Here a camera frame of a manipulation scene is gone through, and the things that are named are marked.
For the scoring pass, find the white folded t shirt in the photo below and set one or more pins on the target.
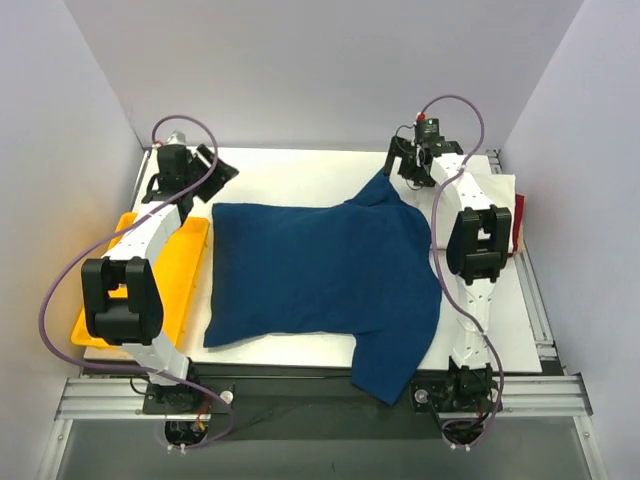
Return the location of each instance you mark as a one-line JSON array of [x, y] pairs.
[[499, 188]]

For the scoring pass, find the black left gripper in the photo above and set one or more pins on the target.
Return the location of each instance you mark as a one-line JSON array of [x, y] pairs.
[[212, 170]]

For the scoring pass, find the yellow plastic tray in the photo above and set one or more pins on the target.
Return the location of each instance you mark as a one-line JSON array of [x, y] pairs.
[[176, 272]]

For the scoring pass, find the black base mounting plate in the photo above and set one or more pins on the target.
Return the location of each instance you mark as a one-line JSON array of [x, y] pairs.
[[455, 403]]

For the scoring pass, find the blue t shirt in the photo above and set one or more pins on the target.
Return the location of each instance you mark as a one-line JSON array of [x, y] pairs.
[[359, 268]]

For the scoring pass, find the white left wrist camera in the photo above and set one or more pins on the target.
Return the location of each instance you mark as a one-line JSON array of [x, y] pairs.
[[175, 138]]

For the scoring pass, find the red folded t shirt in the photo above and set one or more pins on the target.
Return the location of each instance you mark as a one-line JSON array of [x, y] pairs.
[[518, 222]]

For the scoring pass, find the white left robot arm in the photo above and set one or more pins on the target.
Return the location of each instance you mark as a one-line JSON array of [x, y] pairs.
[[122, 302]]

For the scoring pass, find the aluminium frame rail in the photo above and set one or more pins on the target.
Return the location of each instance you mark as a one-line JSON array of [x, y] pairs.
[[118, 398]]

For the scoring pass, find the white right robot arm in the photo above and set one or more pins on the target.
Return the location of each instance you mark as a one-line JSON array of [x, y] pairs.
[[478, 245]]

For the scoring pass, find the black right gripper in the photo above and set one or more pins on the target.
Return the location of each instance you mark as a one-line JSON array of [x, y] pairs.
[[406, 156]]

